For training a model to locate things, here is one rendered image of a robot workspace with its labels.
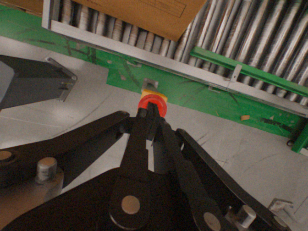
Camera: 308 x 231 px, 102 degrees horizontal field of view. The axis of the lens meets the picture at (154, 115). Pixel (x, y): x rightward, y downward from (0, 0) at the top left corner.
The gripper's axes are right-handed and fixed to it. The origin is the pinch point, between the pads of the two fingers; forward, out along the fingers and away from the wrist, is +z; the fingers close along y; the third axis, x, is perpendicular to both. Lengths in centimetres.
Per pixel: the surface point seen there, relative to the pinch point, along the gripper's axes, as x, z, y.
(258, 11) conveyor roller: 56, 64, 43
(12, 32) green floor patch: -1, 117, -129
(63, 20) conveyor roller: 16, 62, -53
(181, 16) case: 27.0, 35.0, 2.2
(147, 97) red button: 0.4, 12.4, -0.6
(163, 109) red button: -0.8, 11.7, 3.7
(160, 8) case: 27.0, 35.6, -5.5
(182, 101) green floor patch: -8, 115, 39
